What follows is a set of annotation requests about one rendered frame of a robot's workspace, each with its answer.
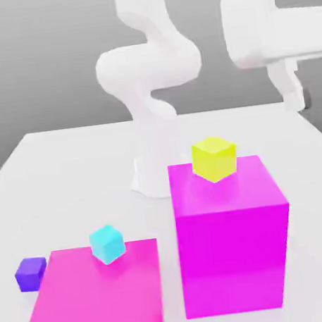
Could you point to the small yellow cube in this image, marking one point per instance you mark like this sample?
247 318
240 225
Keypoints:
213 160

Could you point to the small purple cube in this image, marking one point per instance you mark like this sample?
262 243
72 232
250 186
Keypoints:
29 275

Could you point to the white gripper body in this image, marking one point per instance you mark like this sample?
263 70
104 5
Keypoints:
250 30

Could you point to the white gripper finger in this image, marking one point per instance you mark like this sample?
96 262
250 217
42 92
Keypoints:
288 85

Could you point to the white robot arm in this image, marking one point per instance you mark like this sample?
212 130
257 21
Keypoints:
149 63

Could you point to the large magenta box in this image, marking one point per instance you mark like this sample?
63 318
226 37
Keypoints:
235 254

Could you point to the large pink box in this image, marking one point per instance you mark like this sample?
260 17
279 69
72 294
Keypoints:
95 299

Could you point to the small cyan cube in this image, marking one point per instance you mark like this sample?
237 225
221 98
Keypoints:
107 244

